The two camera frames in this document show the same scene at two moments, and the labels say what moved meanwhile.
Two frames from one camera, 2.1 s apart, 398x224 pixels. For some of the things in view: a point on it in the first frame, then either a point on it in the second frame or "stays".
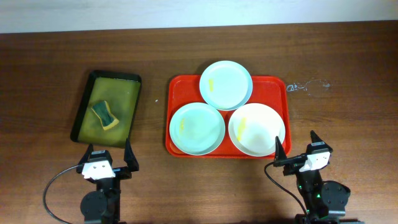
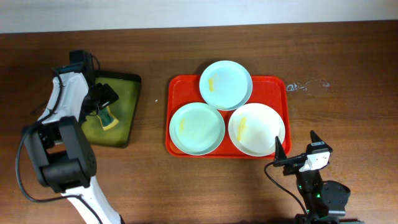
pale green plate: [196, 129] stays
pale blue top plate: [226, 85] stays
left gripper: [123, 170] to [104, 96]
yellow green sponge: [102, 111] stays
